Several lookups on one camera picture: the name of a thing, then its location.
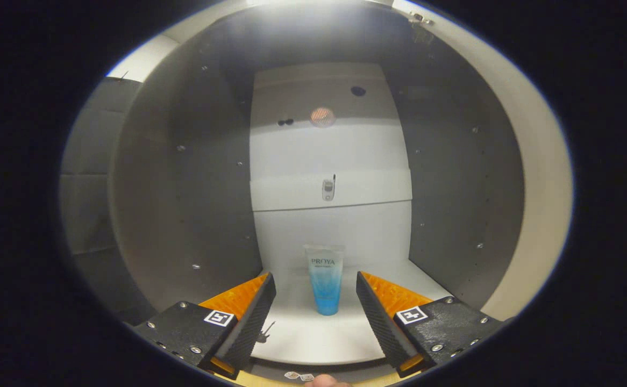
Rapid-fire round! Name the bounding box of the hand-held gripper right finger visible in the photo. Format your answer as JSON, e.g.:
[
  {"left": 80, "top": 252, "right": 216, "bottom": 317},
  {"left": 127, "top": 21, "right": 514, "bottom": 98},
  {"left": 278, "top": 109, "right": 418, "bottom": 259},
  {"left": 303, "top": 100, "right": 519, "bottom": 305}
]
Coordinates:
[{"left": 357, "top": 270, "right": 508, "bottom": 378}]

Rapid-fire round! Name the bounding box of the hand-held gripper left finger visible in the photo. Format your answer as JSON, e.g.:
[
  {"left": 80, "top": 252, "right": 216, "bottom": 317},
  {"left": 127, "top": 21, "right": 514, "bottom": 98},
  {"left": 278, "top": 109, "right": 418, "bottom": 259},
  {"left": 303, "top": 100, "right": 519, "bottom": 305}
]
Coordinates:
[{"left": 133, "top": 271, "right": 276, "bottom": 379}]

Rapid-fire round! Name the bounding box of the blue cosmetic tube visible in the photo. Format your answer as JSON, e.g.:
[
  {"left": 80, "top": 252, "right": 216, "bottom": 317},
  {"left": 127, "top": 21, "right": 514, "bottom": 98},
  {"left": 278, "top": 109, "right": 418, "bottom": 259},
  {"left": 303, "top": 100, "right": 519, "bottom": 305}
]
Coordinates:
[{"left": 303, "top": 244, "right": 345, "bottom": 316}]

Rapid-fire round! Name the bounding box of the beige cabinet door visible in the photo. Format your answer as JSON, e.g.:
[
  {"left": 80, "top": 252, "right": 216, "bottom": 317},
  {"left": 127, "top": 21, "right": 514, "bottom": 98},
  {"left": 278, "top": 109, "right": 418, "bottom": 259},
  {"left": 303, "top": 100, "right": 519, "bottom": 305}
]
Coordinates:
[{"left": 391, "top": 0, "right": 573, "bottom": 321}]

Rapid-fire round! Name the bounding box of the white cabinet shelf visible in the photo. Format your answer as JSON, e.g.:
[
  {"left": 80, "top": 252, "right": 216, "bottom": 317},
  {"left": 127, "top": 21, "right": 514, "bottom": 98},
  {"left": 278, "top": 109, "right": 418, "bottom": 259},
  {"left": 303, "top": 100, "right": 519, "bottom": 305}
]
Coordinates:
[{"left": 249, "top": 261, "right": 454, "bottom": 366}]

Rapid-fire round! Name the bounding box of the dark grey cabinet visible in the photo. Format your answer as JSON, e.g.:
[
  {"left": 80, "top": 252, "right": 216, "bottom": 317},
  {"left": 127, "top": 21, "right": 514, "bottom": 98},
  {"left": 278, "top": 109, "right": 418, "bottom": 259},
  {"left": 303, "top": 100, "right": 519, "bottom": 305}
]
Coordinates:
[{"left": 108, "top": 5, "right": 526, "bottom": 385}]

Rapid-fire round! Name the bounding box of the black backdrop cloth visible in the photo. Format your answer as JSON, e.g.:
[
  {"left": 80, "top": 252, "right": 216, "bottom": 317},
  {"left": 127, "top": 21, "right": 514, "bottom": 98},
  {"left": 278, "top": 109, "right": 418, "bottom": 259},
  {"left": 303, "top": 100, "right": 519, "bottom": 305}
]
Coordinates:
[{"left": 58, "top": 77, "right": 158, "bottom": 326}]

